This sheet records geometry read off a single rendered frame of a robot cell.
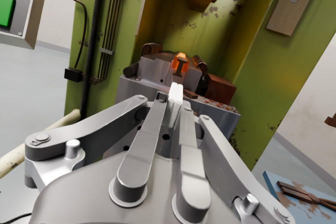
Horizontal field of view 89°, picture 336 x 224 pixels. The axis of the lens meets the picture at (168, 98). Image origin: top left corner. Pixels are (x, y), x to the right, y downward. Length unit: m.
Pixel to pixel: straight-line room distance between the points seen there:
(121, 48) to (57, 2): 3.95
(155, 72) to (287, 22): 0.48
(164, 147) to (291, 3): 0.63
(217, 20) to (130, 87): 0.67
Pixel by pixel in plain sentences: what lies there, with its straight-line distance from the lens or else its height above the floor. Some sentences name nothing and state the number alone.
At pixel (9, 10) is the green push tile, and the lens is 0.56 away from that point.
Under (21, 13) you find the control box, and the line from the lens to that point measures 0.56.
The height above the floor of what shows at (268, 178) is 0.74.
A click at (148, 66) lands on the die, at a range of 0.56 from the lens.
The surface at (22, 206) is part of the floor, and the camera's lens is 1.35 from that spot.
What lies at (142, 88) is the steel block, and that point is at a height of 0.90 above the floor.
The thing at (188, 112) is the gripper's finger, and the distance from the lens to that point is 0.16.
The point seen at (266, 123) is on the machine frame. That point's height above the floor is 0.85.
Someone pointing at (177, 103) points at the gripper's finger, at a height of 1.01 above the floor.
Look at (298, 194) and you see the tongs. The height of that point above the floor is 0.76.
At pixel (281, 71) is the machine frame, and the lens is 0.78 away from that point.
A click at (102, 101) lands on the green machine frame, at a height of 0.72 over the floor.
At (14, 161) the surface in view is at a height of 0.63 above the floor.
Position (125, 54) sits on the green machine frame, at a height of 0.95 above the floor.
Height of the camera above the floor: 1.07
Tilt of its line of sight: 20 degrees down
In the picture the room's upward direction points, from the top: 18 degrees clockwise
